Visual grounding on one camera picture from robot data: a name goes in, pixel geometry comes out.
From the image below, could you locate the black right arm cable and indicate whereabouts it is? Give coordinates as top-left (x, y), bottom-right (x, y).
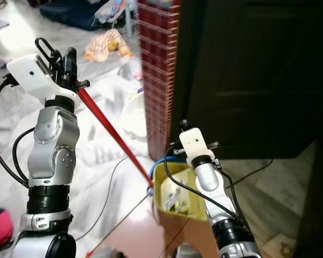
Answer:
top-left (163, 144), bottom-right (249, 226)

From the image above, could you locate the short black left arm cable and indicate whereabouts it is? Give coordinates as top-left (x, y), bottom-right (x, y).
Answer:
top-left (12, 127), bottom-right (37, 183)

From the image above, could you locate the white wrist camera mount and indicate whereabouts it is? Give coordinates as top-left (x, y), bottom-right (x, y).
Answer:
top-left (6, 53), bottom-right (78, 106)
top-left (179, 129), bottom-right (217, 168)

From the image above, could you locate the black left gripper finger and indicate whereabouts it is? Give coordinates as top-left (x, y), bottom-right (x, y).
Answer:
top-left (34, 37), bottom-right (58, 64)
top-left (63, 47), bottom-right (78, 79)

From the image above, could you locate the white plastic basin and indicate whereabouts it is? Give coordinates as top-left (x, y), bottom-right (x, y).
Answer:
top-left (123, 92), bottom-right (149, 138)

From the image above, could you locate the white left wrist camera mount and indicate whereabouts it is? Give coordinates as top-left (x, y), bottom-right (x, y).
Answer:
top-left (6, 53), bottom-right (78, 106)

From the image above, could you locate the dark wooden door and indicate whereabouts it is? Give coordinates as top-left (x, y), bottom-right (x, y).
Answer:
top-left (170, 0), bottom-right (323, 162)

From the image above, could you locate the red broom handle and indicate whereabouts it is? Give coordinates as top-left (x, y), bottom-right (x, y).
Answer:
top-left (76, 87), bottom-right (155, 189)

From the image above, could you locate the thin black floor cable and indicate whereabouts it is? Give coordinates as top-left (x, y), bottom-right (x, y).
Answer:
top-left (74, 156), bottom-right (131, 241)

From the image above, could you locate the red tiled pillar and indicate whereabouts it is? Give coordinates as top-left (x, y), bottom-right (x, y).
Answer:
top-left (137, 0), bottom-right (185, 157)

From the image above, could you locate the pink cloth bundle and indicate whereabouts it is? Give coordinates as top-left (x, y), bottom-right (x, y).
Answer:
top-left (0, 208), bottom-right (15, 251)

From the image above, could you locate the white plastic chair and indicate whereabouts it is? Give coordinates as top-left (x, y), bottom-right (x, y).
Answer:
top-left (96, 0), bottom-right (138, 39)

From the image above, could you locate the yellow dustpan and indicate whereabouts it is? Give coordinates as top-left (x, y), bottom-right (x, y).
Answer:
top-left (153, 161), bottom-right (212, 222)

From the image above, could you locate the dark blue mat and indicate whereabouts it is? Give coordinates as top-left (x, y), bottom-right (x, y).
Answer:
top-left (39, 0), bottom-right (115, 31)

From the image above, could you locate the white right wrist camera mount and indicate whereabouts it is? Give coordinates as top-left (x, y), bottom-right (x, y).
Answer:
top-left (179, 129), bottom-right (217, 168)

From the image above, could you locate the orange patterned cloth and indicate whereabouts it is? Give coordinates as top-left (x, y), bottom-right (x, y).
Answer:
top-left (85, 29), bottom-right (136, 61)

